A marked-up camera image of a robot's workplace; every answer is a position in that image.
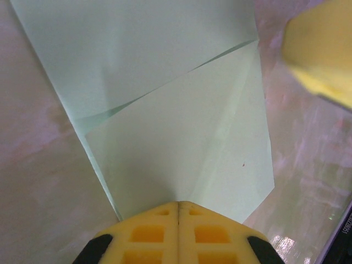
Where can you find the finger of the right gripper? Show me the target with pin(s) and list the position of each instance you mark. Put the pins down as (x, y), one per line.
(324, 49)

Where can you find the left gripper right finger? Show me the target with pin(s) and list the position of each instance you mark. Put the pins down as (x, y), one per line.
(209, 236)

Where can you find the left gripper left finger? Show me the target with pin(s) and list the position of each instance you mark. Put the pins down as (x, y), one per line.
(148, 236)

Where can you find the light green cloth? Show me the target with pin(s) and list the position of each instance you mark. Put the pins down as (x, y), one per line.
(165, 110)

